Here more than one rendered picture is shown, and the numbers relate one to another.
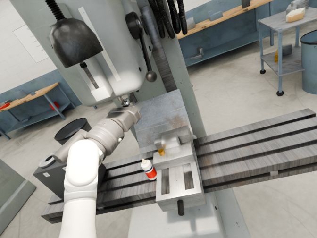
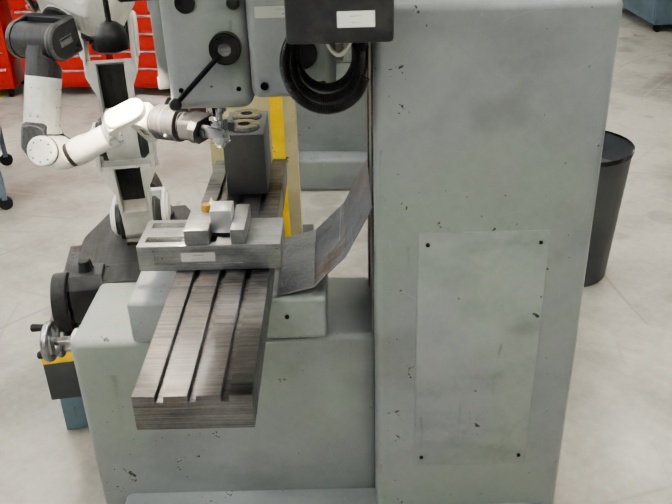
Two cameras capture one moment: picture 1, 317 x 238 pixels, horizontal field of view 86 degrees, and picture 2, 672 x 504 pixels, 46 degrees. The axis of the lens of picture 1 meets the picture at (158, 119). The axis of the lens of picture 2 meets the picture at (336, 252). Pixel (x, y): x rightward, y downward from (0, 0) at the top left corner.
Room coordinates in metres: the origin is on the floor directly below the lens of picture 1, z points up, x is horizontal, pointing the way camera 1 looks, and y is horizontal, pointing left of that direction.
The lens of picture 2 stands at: (0.38, -1.78, 1.85)
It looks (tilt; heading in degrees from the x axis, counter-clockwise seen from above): 28 degrees down; 76
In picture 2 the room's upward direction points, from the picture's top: 2 degrees counter-clockwise
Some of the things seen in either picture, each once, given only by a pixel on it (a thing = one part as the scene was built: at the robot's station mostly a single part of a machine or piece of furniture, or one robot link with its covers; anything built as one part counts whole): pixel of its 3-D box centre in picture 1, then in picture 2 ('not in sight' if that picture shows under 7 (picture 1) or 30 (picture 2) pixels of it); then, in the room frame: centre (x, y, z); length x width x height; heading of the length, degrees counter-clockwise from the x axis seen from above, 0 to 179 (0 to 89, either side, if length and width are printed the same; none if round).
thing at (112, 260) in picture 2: not in sight; (143, 237); (0.31, 0.86, 0.59); 0.64 x 0.52 x 0.33; 85
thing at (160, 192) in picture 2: not in sight; (141, 211); (0.31, 0.89, 0.68); 0.21 x 0.20 x 0.13; 85
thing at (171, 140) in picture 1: (171, 143); (222, 216); (0.53, -0.01, 1.03); 0.06 x 0.05 x 0.06; 75
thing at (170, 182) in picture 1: (176, 157); (212, 236); (0.50, 0.00, 0.98); 0.35 x 0.15 x 0.11; 165
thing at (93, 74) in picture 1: (82, 57); (162, 42); (0.44, 0.10, 1.45); 0.04 x 0.04 x 0.21; 76
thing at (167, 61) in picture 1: (169, 116); (463, 283); (1.15, -0.08, 0.78); 0.50 x 0.47 x 1.56; 166
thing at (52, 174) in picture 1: (71, 170); (247, 150); (0.67, 0.47, 1.02); 0.22 x 0.12 x 0.20; 77
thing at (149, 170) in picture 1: (147, 167); not in sight; (0.52, 0.12, 0.98); 0.04 x 0.04 x 0.11
